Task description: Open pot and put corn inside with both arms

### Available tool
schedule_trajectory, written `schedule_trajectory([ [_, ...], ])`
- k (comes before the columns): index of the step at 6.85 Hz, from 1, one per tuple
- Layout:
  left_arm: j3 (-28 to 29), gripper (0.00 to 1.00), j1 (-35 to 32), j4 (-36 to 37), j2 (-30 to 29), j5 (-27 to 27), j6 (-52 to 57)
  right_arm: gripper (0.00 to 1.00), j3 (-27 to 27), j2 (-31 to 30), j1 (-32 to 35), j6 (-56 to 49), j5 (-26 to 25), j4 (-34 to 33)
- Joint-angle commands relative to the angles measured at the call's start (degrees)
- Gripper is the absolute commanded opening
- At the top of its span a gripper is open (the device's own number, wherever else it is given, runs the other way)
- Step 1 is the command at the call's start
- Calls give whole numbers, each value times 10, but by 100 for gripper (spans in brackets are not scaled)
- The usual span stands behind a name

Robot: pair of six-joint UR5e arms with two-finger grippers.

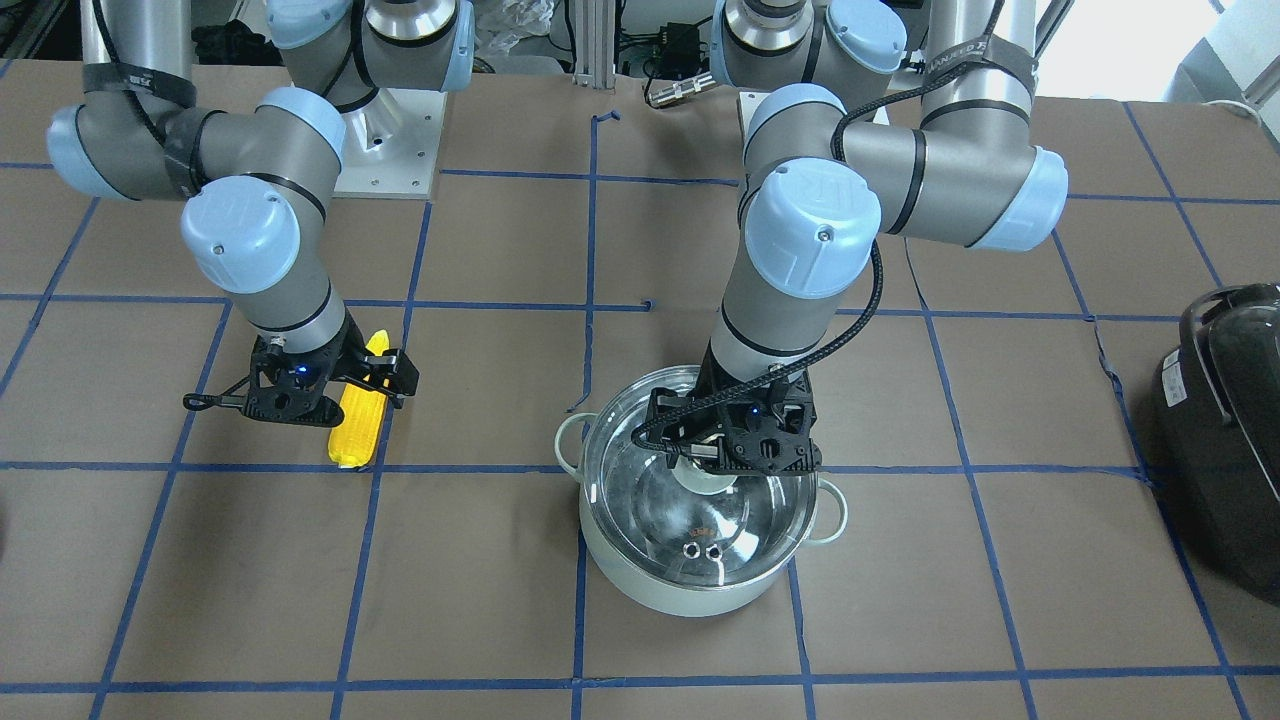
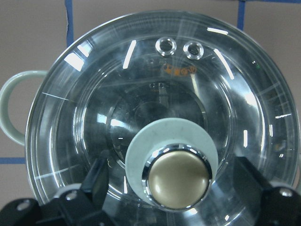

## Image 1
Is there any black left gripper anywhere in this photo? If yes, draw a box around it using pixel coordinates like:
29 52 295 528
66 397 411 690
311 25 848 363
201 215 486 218
648 372 822 475

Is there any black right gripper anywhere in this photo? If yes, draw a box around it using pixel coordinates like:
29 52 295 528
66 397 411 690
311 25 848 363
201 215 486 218
242 337 420 428

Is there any yellow toy corn cob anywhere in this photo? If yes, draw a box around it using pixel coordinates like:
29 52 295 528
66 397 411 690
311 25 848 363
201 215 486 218
326 384 387 469

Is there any glass pot lid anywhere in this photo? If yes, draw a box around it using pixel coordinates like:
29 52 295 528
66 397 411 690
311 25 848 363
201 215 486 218
584 365 818 589

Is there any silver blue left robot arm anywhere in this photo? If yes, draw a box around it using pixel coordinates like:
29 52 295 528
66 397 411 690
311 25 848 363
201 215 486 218
632 1 1068 475

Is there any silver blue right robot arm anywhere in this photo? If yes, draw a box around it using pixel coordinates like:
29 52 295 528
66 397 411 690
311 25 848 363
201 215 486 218
46 1 475 427

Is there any pale green cooking pot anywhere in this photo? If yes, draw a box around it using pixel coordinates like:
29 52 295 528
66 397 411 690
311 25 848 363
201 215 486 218
558 365 850 618

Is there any dark grey rice cooker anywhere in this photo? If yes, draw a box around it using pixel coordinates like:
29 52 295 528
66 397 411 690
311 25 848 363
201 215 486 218
1153 283 1279 603

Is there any aluminium frame post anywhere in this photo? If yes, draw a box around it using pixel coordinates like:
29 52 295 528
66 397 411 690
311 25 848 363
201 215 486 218
566 0 618 92

